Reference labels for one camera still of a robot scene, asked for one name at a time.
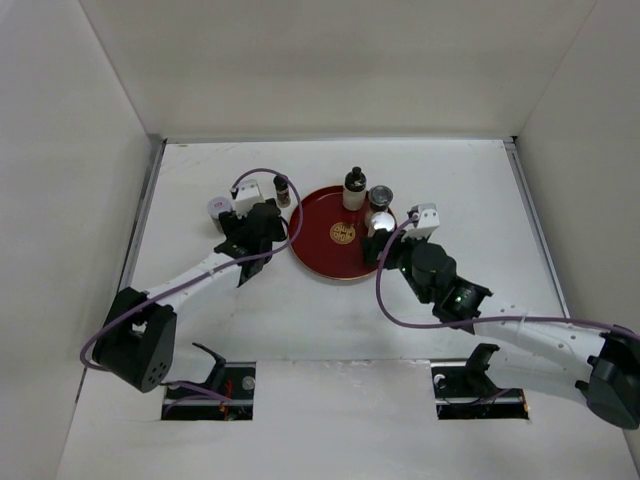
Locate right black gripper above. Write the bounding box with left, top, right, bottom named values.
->
left=360, top=227, right=432, bottom=305

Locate blue label silver cap bottle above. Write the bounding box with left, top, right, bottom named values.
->
left=366, top=211, right=396, bottom=238

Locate black lid spice bottle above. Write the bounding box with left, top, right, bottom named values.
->
left=273, top=175, right=291, bottom=208

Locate clear cap pepper grinder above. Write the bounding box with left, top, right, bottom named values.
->
left=368, top=185, right=394, bottom=213

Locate black knob salt grinder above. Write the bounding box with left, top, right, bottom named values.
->
left=342, top=166, right=367, bottom=211

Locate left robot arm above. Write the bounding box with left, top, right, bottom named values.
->
left=81, top=199, right=287, bottom=399

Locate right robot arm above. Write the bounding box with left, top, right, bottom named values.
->
left=361, top=228, right=639, bottom=430

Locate dark jar white lid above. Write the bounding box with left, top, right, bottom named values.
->
left=207, top=196, right=235, bottom=233

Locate red round tray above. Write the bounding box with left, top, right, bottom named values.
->
left=289, top=185, right=376, bottom=280

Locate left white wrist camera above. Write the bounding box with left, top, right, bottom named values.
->
left=230, top=179, right=264, bottom=217

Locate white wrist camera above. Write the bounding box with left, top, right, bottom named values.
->
left=403, top=203, right=440, bottom=241
left=230, top=179, right=264, bottom=217

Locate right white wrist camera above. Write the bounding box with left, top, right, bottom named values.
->
left=403, top=203, right=440, bottom=241

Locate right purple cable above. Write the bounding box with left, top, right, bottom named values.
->
left=375, top=212, right=640, bottom=337

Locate purple cable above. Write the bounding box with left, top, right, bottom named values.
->
left=375, top=212, right=640, bottom=337
left=79, top=167, right=302, bottom=372

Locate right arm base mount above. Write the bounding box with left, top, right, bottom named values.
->
left=430, top=343, right=529, bottom=420

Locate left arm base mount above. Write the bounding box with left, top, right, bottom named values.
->
left=160, top=343, right=257, bottom=422

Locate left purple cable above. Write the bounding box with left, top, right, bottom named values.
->
left=79, top=167, right=302, bottom=372

